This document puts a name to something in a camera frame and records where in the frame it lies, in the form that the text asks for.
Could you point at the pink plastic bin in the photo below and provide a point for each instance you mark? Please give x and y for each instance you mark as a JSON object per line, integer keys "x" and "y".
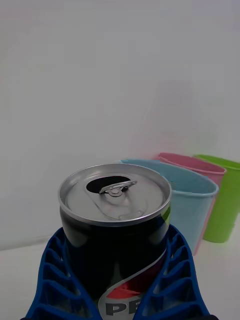
{"x": 200, "y": 166}

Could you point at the green plastic bin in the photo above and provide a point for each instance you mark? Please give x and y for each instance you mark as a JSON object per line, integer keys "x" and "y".
{"x": 222, "y": 200}

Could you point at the black drink can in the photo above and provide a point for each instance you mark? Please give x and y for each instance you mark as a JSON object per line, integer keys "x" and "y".
{"x": 115, "y": 240}

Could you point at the pale blue plastic bin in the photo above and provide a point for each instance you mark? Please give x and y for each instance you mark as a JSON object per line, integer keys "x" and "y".
{"x": 190, "y": 200}

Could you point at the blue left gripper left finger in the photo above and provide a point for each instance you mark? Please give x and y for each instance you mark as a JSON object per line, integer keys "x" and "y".
{"x": 53, "y": 290}

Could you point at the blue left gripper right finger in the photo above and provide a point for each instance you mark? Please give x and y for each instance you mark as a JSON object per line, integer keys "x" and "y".
{"x": 175, "y": 287}

